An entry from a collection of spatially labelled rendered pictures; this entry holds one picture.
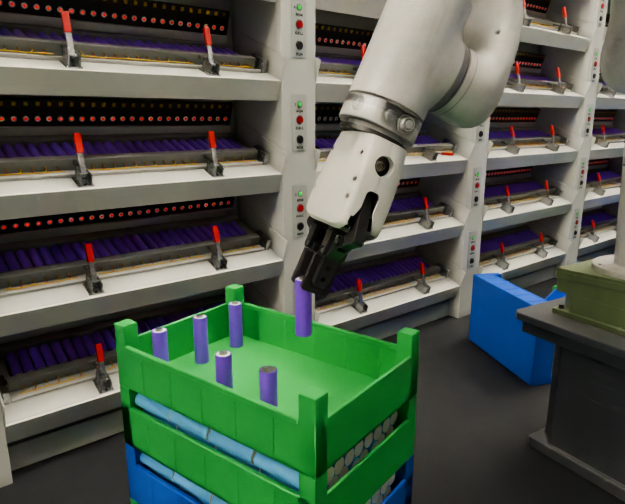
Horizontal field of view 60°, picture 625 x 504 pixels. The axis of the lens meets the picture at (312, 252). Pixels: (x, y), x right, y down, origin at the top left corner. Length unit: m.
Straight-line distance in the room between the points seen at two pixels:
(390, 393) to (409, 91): 0.31
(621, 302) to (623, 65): 0.39
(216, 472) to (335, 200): 0.31
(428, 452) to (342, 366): 0.48
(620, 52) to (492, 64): 0.47
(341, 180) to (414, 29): 0.16
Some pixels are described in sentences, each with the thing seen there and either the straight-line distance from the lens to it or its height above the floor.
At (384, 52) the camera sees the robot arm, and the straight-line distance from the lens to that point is 0.57.
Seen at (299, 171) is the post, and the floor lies 0.52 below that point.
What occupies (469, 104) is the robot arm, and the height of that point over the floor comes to 0.65.
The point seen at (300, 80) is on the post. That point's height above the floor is 0.72.
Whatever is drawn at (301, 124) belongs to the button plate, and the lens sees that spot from 1.26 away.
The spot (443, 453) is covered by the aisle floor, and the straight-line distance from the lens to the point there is 1.16.
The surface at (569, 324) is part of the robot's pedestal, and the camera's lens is 1.07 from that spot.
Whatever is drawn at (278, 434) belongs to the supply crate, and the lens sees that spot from 0.53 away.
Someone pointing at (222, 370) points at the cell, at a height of 0.37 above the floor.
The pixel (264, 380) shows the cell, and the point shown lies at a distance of 0.56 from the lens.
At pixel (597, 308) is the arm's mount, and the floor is 0.31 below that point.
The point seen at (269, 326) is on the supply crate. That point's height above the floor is 0.35.
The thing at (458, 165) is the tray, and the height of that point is 0.50.
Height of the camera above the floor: 0.64
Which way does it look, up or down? 14 degrees down
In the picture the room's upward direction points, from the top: straight up
